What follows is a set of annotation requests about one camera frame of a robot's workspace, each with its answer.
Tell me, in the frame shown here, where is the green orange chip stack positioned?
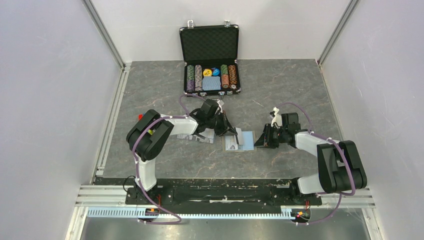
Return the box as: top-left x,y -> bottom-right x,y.
220,64 -> 230,89

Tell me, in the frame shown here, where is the white slotted cable duct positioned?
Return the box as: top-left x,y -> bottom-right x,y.
87,206 -> 295,220

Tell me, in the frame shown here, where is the blue playing card deck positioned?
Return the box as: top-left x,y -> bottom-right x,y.
202,76 -> 221,91

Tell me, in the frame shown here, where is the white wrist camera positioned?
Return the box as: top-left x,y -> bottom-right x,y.
269,107 -> 283,128
217,100 -> 224,110

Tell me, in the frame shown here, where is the yellow dealer button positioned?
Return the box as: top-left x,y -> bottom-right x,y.
202,68 -> 213,77

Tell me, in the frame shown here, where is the purple green chip stack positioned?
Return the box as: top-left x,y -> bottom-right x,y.
186,65 -> 195,92

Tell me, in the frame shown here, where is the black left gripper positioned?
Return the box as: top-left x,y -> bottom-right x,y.
206,111 -> 238,137

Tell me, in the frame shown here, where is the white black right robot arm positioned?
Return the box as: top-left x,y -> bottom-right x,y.
254,111 -> 368,204

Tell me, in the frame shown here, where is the black poker chip case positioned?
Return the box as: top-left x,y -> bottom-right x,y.
179,20 -> 242,97

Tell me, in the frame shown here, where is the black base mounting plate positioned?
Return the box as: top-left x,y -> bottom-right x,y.
125,178 -> 322,214

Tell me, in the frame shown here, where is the orange brown chip stack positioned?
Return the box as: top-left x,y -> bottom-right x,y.
228,65 -> 238,89

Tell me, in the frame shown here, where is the blue dealer button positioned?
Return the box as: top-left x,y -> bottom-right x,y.
211,67 -> 220,77

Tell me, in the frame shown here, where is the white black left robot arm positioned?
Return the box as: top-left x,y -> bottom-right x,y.
126,99 -> 238,204

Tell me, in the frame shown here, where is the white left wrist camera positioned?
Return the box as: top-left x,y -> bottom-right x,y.
217,100 -> 224,110

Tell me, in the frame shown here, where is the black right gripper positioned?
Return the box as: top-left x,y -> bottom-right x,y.
254,123 -> 288,149

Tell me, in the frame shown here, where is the grey purple chip stack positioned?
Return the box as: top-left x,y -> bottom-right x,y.
194,64 -> 203,92

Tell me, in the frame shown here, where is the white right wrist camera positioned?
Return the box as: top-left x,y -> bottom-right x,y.
269,107 -> 283,128

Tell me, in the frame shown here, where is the aluminium frame rail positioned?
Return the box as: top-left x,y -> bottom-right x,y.
75,185 -> 376,209

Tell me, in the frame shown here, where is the clear plastic card sleeve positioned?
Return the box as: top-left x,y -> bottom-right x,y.
176,134 -> 215,144

